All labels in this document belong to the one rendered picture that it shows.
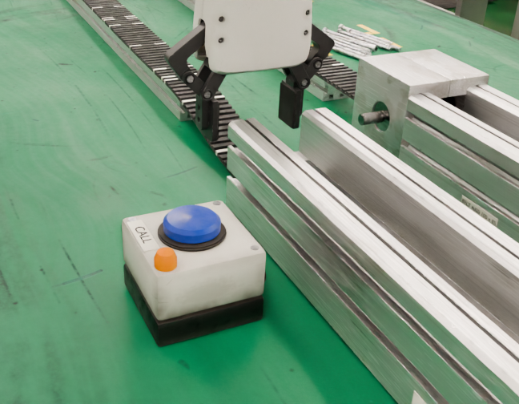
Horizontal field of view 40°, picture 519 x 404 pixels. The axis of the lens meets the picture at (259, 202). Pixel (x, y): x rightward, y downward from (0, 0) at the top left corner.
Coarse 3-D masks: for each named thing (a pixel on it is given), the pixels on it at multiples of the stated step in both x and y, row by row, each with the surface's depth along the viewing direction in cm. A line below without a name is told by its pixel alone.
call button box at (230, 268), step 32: (128, 224) 51; (160, 224) 51; (224, 224) 51; (128, 256) 51; (192, 256) 48; (224, 256) 48; (256, 256) 48; (128, 288) 53; (160, 288) 46; (192, 288) 47; (224, 288) 48; (256, 288) 50; (160, 320) 47; (192, 320) 48; (224, 320) 50; (256, 320) 51
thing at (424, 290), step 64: (256, 128) 60; (320, 128) 62; (256, 192) 59; (320, 192) 51; (384, 192) 55; (320, 256) 50; (384, 256) 44; (448, 256) 49; (512, 256) 45; (384, 320) 44; (448, 320) 39; (512, 320) 45; (384, 384) 46; (448, 384) 40; (512, 384) 35
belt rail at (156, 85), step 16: (80, 0) 116; (96, 16) 109; (112, 32) 102; (112, 48) 104; (128, 48) 96; (128, 64) 97; (144, 64) 91; (144, 80) 92; (160, 80) 86; (160, 96) 87; (176, 112) 83
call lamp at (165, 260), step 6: (156, 252) 46; (162, 252) 46; (168, 252) 46; (174, 252) 46; (156, 258) 46; (162, 258) 46; (168, 258) 46; (174, 258) 46; (156, 264) 46; (162, 264) 46; (168, 264) 46; (174, 264) 46; (162, 270) 46; (168, 270) 46
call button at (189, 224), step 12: (168, 216) 49; (180, 216) 49; (192, 216) 49; (204, 216) 50; (216, 216) 50; (168, 228) 48; (180, 228) 48; (192, 228) 48; (204, 228) 48; (216, 228) 49; (180, 240) 48; (192, 240) 48; (204, 240) 48
